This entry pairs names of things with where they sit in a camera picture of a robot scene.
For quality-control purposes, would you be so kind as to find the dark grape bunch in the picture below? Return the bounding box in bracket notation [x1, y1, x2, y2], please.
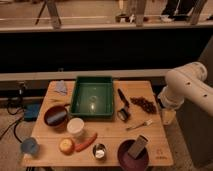
[130, 97, 157, 114]

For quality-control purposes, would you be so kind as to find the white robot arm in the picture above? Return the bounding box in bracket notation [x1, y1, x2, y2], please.
[158, 62, 213, 125]

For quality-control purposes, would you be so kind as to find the small steel cup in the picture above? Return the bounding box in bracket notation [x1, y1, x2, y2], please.
[92, 143, 106, 160]

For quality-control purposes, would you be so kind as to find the white plastic cup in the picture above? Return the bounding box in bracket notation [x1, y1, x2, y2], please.
[67, 118, 85, 137]

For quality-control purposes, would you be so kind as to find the blue plastic cup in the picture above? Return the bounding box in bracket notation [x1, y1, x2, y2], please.
[20, 137, 39, 155]

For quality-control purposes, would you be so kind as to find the purple plate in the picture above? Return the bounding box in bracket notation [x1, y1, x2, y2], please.
[117, 139, 149, 171]

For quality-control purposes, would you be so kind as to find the green plastic tray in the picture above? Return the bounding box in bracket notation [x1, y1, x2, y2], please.
[70, 76, 114, 118]

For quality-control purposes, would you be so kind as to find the orange carrot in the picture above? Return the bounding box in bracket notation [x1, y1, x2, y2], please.
[75, 133, 98, 152]

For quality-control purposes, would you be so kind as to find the yellow apple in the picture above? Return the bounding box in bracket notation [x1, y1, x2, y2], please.
[59, 138, 74, 155]

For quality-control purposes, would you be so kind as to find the light blue cloth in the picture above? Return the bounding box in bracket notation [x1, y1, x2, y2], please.
[54, 80, 67, 95]

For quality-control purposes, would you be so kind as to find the dark red bowl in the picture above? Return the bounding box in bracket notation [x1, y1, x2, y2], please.
[44, 105, 68, 127]

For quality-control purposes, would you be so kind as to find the blue box on floor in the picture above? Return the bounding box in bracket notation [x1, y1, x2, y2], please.
[24, 103, 41, 122]

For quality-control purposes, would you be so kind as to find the black cable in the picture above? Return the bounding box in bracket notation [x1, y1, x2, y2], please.
[0, 96, 28, 144]

